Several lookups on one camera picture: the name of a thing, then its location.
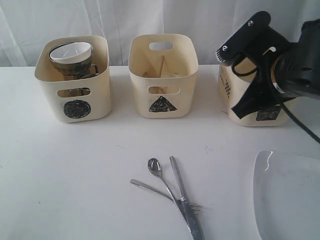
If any cream bin with square mark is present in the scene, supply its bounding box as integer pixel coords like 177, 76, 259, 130
217, 65, 289, 127

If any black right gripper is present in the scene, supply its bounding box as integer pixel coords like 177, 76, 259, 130
231, 21, 320, 119

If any steel table knife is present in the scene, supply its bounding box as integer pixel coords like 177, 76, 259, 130
169, 156, 204, 240

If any steel mug with handle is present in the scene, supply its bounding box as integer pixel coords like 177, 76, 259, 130
63, 63, 99, 81

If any steel fork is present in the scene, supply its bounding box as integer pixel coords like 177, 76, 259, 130
129, 178, 201, 215

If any cream bin with triangle mark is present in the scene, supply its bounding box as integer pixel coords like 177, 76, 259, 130
128, 33, 199, 119

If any steel spoon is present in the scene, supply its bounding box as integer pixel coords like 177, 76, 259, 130
147, 158, 192, 235

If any white ceramic bowl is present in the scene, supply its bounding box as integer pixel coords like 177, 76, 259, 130
49, 42, 92, 64

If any cream bin with circle mark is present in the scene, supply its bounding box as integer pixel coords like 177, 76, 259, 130
34, 35, 112, 123

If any stainless steel bowl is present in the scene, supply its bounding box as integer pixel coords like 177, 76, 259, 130
48, 42, 93, 76

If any wooden chopstick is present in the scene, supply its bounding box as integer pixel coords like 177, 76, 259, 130
158, 55, 165, 78
143, 72, 170, 94

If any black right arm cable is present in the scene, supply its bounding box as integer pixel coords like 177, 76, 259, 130
231, 47, 320, 146

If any large white plate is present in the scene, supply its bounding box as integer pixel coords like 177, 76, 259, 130
253, 150, 320, 240

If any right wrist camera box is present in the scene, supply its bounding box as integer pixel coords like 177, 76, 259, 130
215, 11, 292, 66

